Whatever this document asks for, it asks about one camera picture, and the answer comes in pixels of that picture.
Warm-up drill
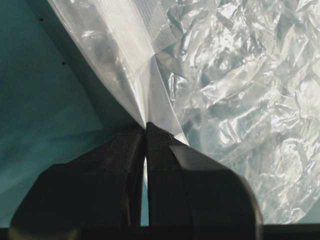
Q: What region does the clear plastic zip bag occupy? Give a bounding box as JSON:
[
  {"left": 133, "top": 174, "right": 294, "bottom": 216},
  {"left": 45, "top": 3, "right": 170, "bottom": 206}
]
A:
[{"left": 49, "top": 0, "right": 320, "bottom": 224}]

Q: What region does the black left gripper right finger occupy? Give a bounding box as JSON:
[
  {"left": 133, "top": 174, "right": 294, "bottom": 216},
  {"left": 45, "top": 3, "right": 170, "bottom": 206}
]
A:
[{"left": 146, "top": 122, "right": 263, "bottom": 228}]

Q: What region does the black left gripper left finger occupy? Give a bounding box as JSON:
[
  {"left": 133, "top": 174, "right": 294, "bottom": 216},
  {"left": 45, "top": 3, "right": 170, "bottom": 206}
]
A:
[{"left": 10, "top": 126, "right": 145, "bottom": 228}]

